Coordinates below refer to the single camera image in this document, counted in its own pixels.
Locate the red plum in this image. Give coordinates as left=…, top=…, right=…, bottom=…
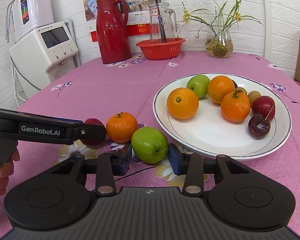
left=80, top=118, right=106, bottom=146
left=251, top=95, right=276, bottom=121

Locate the green apple back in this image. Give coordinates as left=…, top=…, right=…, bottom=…
left=131, top=126, right=169, bottom=164

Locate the green apple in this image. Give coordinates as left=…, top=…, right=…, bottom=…
left=186, top=75, right=210, bottom=99
left=131, top=126, right=169, bottom=164

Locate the smooth orange with green stem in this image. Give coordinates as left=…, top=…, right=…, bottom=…
left=166, top=88, right=199, bottom=120

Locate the tangerine with leaf stem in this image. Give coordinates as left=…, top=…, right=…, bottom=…
left=221, top=90, right=250, bottom=122

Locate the dark cherry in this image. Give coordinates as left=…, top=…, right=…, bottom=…
left=232, top=80, right=238, bottom=89
left=248, top=103, right=275, bottom=139

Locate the green apple front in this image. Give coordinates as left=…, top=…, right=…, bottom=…
left=186, top=75, right=210, bottom=99

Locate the large navel orange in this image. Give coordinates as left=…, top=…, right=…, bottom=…
left=207, top=75, right=235, bottom=105

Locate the brown longan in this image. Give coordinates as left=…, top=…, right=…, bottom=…
left=248, top=90, right=261, bottom=105
left=236, top=87, right=247, bottom=95

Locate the person left hand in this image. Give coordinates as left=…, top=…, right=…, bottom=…
left=0, top=148, right=20, bottom=196

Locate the white oval plate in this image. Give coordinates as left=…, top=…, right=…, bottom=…
left=152, top=74, right=292, bottom=160

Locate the pink floral tablecloth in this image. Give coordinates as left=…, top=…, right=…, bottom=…
left=7, top=52, right=300, bottom=235

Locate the white water dispenser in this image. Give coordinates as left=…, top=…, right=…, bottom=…
left=10, top=19, right=81, bottom=98

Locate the white water purifier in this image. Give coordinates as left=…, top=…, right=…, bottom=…
left=12, top=0, right=54, bottom=41

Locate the red plastic basin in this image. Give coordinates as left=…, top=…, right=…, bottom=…
left=136, top=38, right=186, bottom=60

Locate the glass vase with plant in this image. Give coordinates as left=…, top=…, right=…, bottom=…
left=177, top=0, right=265, bottom=59

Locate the black stirrer in pitcher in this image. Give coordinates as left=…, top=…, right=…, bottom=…
left=155, top=0, right=167, bottom=43

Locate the glass pitcher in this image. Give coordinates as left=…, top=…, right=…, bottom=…
left=149, top=0, right=177, bottom=43

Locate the red thermos jug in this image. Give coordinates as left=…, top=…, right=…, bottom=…
left=96, top=0, right=132, bottom=64

